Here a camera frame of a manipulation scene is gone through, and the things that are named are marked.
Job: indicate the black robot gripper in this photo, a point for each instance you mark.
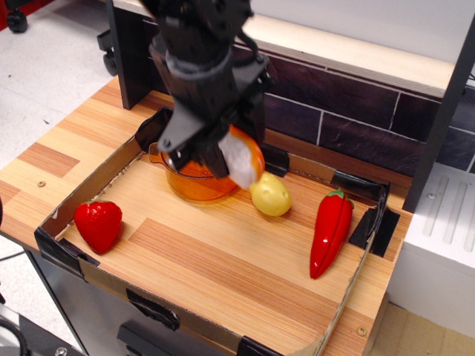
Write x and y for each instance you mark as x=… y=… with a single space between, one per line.
x=208 y=99

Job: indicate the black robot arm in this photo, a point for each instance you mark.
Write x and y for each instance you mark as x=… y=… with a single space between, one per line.
x=199 y=30

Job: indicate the orange transparent plastic pot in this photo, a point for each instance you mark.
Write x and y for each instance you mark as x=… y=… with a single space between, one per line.
x=194 y=183

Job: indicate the cardboard fence with black tape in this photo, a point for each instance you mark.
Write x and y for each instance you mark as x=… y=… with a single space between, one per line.
x=123 y=179

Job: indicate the yellow toy potato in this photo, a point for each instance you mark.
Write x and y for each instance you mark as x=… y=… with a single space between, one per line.
x=270 y=196

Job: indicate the red toy chili pepper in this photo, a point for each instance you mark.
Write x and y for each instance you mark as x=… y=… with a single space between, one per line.
x=332 y=225

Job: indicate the light wooden shelf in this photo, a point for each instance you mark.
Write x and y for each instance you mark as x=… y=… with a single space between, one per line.
x=354 y=57

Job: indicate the red toy strawberry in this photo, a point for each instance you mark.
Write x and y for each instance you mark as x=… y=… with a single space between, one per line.
x=98 y=222

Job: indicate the black office chair base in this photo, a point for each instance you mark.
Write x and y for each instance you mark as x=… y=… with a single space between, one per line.
x=17 y=23

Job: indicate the white ribbed cabinet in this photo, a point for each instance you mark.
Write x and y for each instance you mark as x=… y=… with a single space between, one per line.
x=434 y=274

